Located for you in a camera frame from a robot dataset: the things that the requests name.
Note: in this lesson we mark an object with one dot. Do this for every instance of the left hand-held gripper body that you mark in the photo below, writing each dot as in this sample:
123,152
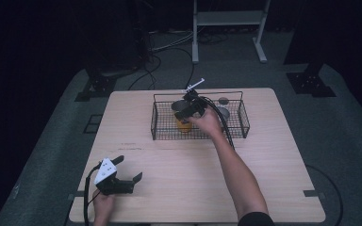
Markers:
106,175

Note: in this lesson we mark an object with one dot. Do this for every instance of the grey metal cup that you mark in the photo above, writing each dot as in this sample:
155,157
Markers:
223,113

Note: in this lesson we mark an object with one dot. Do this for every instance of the person's left hand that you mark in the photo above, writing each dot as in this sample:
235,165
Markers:
102,207

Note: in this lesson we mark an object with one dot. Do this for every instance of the yellow cup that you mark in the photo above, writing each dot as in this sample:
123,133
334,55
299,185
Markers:
184,126

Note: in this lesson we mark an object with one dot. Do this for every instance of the white metal stand frame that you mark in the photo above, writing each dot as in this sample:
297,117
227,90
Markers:
229,18

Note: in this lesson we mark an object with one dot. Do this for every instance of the black tape floor marking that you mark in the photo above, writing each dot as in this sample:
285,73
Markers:
92,124

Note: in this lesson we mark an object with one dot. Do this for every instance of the person's right hand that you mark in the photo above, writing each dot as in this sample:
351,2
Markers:
209,122

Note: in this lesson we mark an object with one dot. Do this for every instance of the black stand base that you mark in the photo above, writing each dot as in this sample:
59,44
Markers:
309,83
100,84

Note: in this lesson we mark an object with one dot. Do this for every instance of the small round dark lid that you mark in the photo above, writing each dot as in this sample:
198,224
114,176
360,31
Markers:
223,101

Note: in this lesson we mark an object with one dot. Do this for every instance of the black sleeve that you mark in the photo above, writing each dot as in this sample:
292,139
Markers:
256,219

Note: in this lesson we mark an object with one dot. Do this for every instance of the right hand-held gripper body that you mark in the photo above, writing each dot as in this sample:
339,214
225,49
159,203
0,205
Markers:
196,105

